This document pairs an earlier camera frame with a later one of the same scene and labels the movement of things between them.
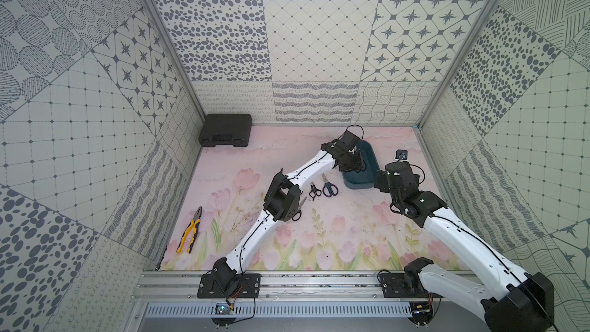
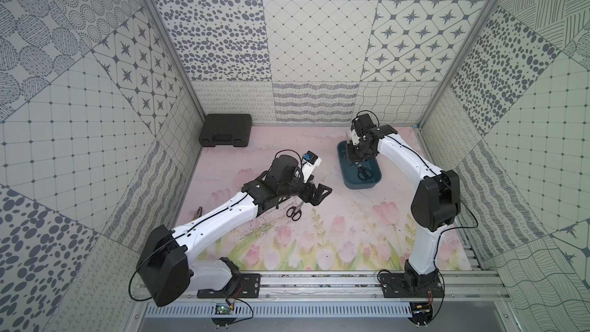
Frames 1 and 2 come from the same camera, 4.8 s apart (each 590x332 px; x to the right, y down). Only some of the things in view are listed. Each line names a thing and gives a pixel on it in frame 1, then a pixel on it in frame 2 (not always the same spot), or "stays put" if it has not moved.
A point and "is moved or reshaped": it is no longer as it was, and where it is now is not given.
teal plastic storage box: x=365 y=178 stays put
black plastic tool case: x=226 y=129 stays put
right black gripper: x=381 y=181 → x=353 y=157
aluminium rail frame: x=286 y=287 stays put
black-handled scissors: x=299 y=213 stays put
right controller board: x=422 y=313 stays put
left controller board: x=223 y=308 stays put
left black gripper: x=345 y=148 → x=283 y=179
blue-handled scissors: x=329 y=189 is moved or reshaped
